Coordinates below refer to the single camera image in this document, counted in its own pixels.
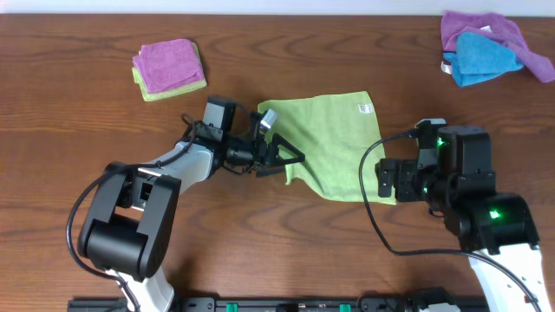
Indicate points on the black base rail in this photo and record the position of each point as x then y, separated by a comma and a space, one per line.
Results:
435, 299

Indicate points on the folded green cloth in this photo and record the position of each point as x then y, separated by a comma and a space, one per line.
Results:
173, 91

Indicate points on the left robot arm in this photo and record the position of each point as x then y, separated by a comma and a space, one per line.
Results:
127, 230

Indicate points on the crumpled blue cloth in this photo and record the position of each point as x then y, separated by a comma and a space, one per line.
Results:
478, 59

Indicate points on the folded purple cloth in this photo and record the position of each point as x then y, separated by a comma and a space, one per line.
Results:
169, 65

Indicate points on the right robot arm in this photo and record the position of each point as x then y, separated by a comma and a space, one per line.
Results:
453, 174

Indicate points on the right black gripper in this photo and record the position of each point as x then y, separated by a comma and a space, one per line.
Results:
400, 180

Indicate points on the light green microfiber cloth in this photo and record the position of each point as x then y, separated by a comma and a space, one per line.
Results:
333, 131

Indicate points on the crumpled purple cloth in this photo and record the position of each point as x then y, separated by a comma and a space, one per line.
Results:
498, 28

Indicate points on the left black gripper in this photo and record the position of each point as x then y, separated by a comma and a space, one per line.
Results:
264, 154

